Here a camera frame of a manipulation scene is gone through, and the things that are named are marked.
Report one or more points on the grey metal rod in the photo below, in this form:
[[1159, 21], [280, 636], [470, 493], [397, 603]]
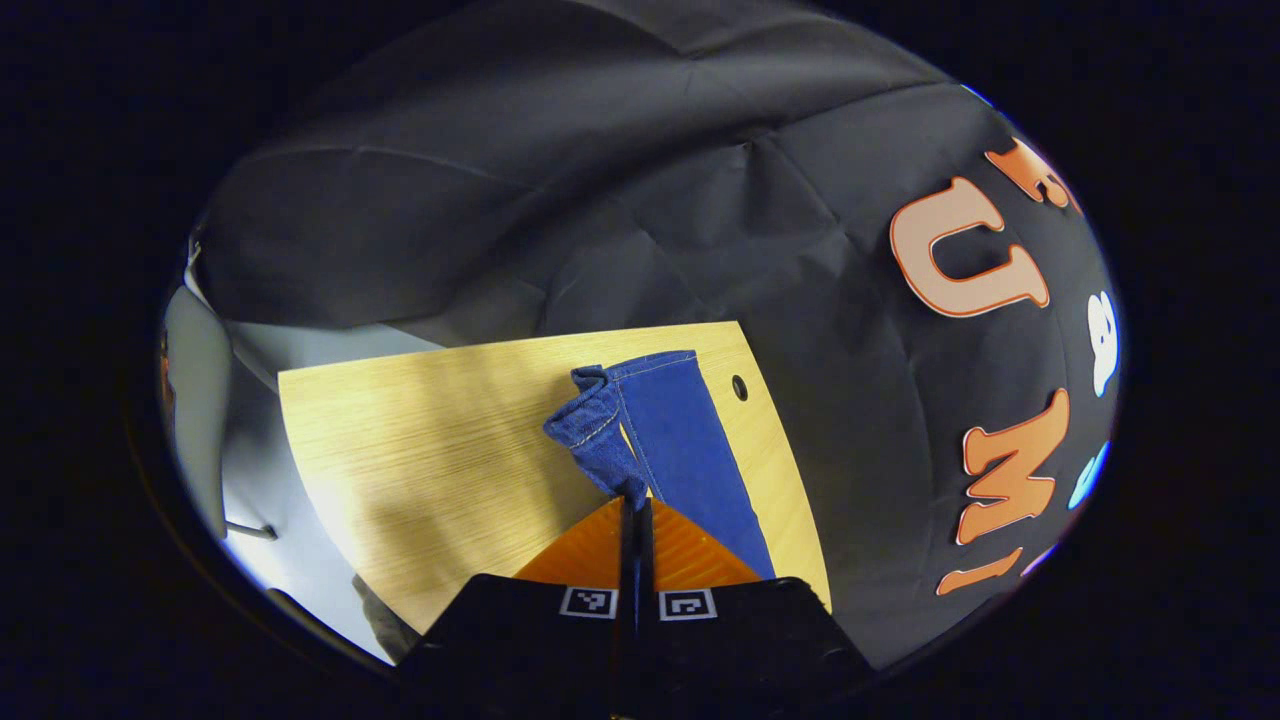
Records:
[[250, 530]]

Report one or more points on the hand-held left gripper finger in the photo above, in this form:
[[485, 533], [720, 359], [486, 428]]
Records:
[[628, 575], [646, 575]]

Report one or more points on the black backdrop cloth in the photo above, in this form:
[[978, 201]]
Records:
[[600, 200]]

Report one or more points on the blue jeans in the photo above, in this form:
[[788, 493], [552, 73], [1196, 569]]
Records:
[[680, 440]]

